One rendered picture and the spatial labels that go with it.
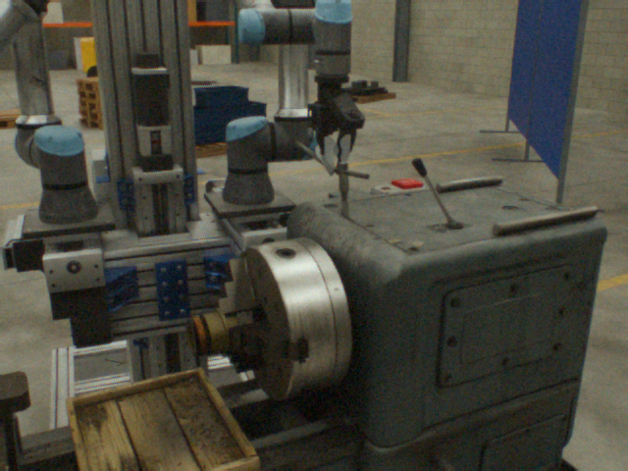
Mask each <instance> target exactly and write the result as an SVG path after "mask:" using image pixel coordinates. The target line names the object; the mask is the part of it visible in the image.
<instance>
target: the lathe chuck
mask: <svg viewBox="0 0 628 471"><path fill-rule="evenodd" d="M283 249H286V250H290V251H292V252H293V253H294V256H291V257H282V256H278V255H277V252H278V251H280V250H283ZM245 251H246V255H247V258H248V263H249V267H250V271H251V275H252V279H253V283H254V287H255V290H256V294H257V298H258V300H259V301H260V302H261V304H262V305H263V307H258V308H256V309H254V310H252V311H246V312H243V313H238V314H236V317H237V318H238V321H239V324H240V325H244V324H247V323H252V322H257V321H262V320H268V322H270V323H271V324H272V325H273V326H274V327H275V328H276V329H277V330H278V331H279V332H280V333H281V334H282V335H283V336H284V337H285V338H287V339H288V340H289V341H290V342H292V343H295V342H298V339H300V338H304V339H305V340H306V352H307V357H305V358H304V361H301V362H299V361H298V360H293V361H291V360H290V358H285V359H281V360H278V361H274V362H270V363H268V362H267V361H266V360H265V359H264V358H263V357H262V356H261V355H260V354H259V353H258V356H257V360H256V364H255V369H254V373H253V376H254V378H255V380H256V381H257V383H258V384H259V386H260V387H261V389H262V390H263V391H264V393H265V394H266V395H268V396H269V397H270V398H272V399H274V400H276V401H281V400H284V399H288V398H292V397H295V396H299V395H302V394H306V393H311V392H315V391H317V390H321V389H322V388H324V387H325V386H326V385H327V384H328V382H329V381H330V380H331V379H332V376H333V373H334V370H335V365H336V358H337V332H336V323H335V317H334V312H333V307H332V303H331V300H330V296H329V293H328V290H327V288H326V285H325V282H324V279H323V277H322V275H321V272H320V270H319V268H318V266H317V264H316V263H315V261H314V259H313V258H312V256H310V254H309V253H308V251H307V249H306V248H305V247H304V246H303V245H301V244H300V243H299V242H297V241H295V240H292V239H288V240H281V241H276V242H270V243H264V244H258V245H251V246H247V247H246V248H245ZM308 388H313V389H312V390H311V391H309V392H305V393H300V392H301V391H303V390H305V389H308Z"/></svg>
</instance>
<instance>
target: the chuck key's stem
mask: <svg viewBox="0 0 628 471"><path fill-rule="evenodd" d="M343 170H348V162H345V161H343V162H339V178H340V214H341V215H343V216H347V215H349V207H348V201H347V192H348V191H349V184H348V176H345V175H344V174H343V173H342V172H343Z"/></svg>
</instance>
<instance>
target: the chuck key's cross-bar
mask: <svg viewBox="0 0 628 471"><path fill-rule="evenodd" d="M295 145H296V146H297V147H298V148H300V149H301V150H303V151H304V152H305V153H307V154H308V155H309V156H311V157H312V158H314V159H315V160H316V161H318V162H319V163H320V164H322V165H323V166H324V164H323V161H322V160H321V159H320V158H319V157H318V156H317V155H316V154H315V153H313V152H312V151H310V150H309V148H307V147H306V146H305V145H303V144H302V143H300V142H299V141H296V142H295ZM342 173H343V174H344V175H345V176H350V177H355V178H359V179H365V180H369V179H370V175H369V174H367V173H361V172H355V171H350V170H343V172H342Z"/></svg>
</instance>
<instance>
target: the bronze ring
mask: <svg viewBox="0 0 628 471"><path fill-rule="evenodd" d="M234 326H239V321H238V318H237V317H236V315H235V314H228V315H224V314H223V312H222V311H221V310H220V309H219V308H216V309H215V310H214V312H210V313H205V314H201V315H200V316H199V318H197V317H196V318H189V319H186V340H187V346H188V348H189V351H190V353H191V355H192V356H194V357H196V356H203V355H205V354H207V355H208V356H213V355H217V354H220V353H222V354H223V355H227V354H228V353H229V352H230V348H231V340H230V332H229V327H234Z"/></svg>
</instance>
